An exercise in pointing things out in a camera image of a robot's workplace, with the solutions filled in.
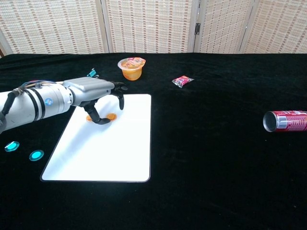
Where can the woven bamboo screen panel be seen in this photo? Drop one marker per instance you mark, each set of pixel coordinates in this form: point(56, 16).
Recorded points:
point(280, 24)
point(223, 24)
point(48, 24)
point(148, 24)

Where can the orange jelly cup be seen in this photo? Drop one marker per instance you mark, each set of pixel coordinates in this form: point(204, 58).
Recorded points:
point(131, 69)

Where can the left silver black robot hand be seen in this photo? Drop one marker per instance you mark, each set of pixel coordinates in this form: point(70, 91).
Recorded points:
point(91, 89)

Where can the black velvet tablecloth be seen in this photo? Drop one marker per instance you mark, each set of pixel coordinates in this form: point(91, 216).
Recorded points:
point(216, 155)

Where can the red soda can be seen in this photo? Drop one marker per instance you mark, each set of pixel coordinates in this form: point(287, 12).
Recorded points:
point(285, 121)

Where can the black screen hinge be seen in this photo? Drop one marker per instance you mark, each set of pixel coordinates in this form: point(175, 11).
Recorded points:
point(197, 28)

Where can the cyan disc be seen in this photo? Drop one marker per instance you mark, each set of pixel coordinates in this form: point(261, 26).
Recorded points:
point(12, 146)
point(36, 155)

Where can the red snack packet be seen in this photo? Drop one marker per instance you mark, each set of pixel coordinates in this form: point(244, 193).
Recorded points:
point(182, 81)

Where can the white rectangular board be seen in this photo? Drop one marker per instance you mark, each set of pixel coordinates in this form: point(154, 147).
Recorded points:
point(103, 155)

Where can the orange disc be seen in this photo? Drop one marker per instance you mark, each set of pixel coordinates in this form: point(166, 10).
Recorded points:
point(88, 119)
point(112, 116)

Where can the teal binder clip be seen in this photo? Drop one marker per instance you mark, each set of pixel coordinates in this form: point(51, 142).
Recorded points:
point(91, 73)

